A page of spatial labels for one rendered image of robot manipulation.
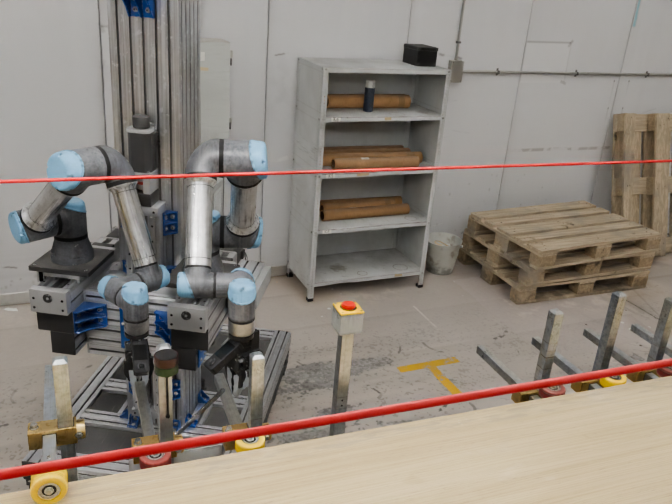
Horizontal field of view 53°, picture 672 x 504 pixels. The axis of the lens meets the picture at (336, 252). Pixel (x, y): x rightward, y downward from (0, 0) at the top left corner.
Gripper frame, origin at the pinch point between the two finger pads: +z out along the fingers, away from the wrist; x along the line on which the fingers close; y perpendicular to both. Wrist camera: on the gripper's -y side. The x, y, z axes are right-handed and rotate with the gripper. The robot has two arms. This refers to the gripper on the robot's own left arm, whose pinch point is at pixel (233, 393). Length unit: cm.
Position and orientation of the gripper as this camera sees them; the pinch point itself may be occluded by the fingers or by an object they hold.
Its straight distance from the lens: 205.4
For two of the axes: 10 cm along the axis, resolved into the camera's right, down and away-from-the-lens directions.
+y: 7.6, -2.0, 6.2
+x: -6.5, -3.4, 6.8
